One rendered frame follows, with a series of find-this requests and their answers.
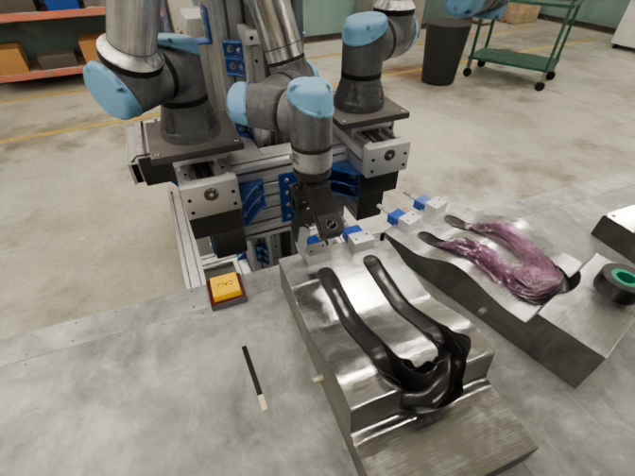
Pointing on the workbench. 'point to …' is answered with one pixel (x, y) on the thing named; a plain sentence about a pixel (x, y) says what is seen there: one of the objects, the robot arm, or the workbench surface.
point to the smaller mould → (618, 231)
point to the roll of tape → (616, 282)
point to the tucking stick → (254, 378)
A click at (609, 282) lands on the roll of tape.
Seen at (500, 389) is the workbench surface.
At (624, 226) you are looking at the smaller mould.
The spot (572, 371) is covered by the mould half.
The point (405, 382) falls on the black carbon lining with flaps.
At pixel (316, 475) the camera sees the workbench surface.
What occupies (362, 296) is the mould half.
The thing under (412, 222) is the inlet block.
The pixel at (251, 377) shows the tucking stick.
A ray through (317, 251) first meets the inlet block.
